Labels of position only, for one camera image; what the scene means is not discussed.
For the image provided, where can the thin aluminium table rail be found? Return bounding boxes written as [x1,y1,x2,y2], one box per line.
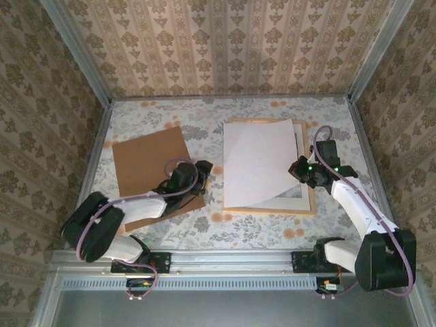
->
[108,95,352,101]

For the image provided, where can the brown fibreboard backing board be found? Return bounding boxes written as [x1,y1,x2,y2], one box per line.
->
[112,126,207,233]

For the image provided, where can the black connector board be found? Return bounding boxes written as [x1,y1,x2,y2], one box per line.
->
[315,276,345,294]
[125,278,153,297]

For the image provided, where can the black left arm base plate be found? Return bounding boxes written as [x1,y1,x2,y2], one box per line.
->
[110,251,171,274]

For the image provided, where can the aluminium lower beam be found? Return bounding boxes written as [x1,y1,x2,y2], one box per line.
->
[31,268,64,327]
[403,268,431,327]

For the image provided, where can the slotted grey cable duct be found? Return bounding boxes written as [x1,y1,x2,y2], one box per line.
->
[61,275,413,291]

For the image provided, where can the aluminium enclosure post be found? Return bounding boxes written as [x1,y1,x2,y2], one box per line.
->
[40,0,113,105]
[347,0,415,102]

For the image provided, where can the aluminium table side rail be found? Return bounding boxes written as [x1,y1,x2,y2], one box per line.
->
[347,98,403,248]
[66,100,113,251]

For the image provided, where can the light wooden picture frame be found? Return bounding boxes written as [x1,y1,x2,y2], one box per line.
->
[223,117,316,217]

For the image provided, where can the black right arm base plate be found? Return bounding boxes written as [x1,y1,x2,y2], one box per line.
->
[291,251,355,274]

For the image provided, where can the white photo paper sheet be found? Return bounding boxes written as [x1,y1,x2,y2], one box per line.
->
[223,118,300,208]

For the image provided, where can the floral print tablecloth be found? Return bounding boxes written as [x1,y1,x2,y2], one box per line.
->
[75,97,392,251]

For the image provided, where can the aluminium mounting rail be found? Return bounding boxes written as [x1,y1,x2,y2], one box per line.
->
[50,250,422,275]

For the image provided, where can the grey metal panel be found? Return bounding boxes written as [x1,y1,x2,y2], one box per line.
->
[50,289,418,327]

